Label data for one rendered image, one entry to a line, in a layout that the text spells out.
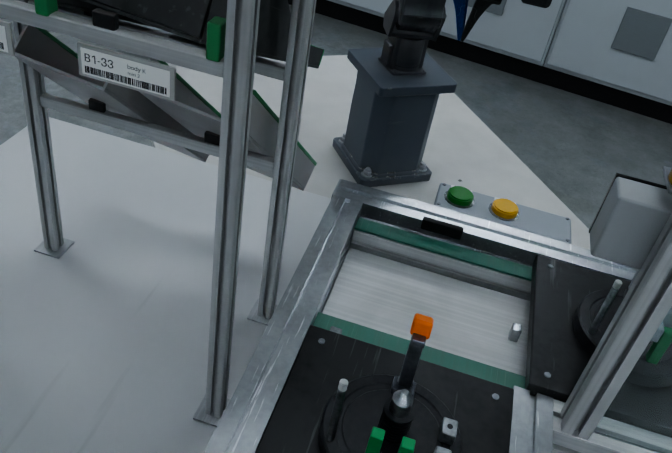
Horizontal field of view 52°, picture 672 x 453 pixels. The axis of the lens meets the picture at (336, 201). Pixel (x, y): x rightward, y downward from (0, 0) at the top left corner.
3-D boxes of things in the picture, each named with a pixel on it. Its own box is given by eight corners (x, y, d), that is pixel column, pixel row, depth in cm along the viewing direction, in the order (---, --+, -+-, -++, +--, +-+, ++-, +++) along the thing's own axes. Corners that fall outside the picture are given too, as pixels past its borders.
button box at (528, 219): (431, 210, 112) (440, 180, 109) (558, 246, 110) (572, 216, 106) (424, 235, 107) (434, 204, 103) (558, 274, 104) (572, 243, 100)
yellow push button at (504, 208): (490, 205, 107) (494, 194, 106) (515, 212, 106) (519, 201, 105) (488, 219, 104) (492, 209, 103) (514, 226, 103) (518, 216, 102)
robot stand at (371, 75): (398, 138, 137) (420, 46, 125) (431, 180, 127) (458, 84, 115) (331, 144, 132) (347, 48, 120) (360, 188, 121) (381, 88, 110)
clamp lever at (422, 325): (396, 376, 71) (415, 311, 69) (414, 382, 71) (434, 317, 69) (392, 393, 68) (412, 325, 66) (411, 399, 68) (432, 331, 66)
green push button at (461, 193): (447, 192, 108) (450, 182, 107) (471, 199, 107) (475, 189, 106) (443, 206, 105) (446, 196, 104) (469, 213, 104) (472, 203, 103)
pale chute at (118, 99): (132, 132, 102) (145, 105, 103) (206, 163, 99) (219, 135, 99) (8, 53, 75) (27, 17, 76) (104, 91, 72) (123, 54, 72)
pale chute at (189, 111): (225, 159, 100) (238, 131, 101) (304, 191, 97) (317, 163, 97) (132, 87, 73) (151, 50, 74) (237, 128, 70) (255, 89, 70)
